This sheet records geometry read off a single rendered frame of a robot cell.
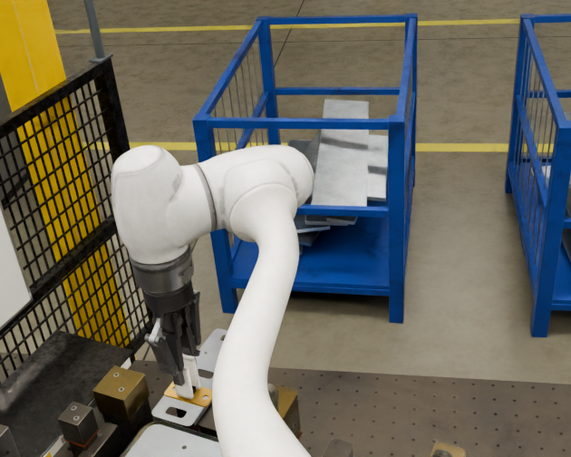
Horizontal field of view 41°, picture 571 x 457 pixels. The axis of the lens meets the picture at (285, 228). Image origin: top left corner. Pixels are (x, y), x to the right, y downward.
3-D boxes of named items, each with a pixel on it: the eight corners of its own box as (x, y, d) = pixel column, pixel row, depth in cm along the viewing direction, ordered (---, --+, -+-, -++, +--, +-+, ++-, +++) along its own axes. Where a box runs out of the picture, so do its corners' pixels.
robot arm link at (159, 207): (132, 277, 108) (221, 249, 111) (110, 180, 99) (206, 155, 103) (116, 238, 116) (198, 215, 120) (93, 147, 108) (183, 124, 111)
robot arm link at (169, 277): (200, 236, 115) (206, 267, 118) (150, 226, 118) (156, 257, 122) (169, 270, 108) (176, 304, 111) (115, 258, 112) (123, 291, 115)
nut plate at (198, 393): (217, 392, 130) (216, 387, 129) (206, 408, 127) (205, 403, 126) (175, 380, 133) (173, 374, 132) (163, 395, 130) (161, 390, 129)
